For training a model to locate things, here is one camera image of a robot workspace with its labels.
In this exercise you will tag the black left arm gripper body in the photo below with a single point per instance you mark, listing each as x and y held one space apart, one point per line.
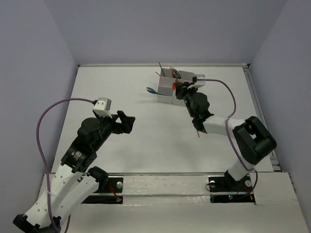
119 124

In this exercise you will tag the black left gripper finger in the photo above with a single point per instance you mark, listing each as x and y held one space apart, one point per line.
121 114
127 123

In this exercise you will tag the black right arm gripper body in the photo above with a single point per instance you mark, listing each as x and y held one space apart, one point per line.
187 102

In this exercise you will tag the blue utensil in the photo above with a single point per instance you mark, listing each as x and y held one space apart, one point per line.
153 91

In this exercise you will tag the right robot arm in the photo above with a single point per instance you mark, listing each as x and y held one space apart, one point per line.
249 138

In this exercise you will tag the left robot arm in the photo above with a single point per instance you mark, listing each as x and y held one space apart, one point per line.
74 179

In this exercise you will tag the right white organizer box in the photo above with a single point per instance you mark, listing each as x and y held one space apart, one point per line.
186 77

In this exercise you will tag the white organizer box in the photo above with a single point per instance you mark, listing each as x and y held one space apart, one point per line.
165 86
186 77

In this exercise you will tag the left white organizer box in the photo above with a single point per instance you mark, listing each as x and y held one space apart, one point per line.
165 86

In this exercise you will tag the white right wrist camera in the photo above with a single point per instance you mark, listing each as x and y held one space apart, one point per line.
197 81

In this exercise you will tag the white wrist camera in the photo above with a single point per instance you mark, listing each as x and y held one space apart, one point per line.
102 107
197 81

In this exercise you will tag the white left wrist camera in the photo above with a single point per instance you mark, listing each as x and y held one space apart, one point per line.
102 107

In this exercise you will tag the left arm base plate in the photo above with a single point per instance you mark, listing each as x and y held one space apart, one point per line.
109 193

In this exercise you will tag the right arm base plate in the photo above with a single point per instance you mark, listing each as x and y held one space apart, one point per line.
222 192

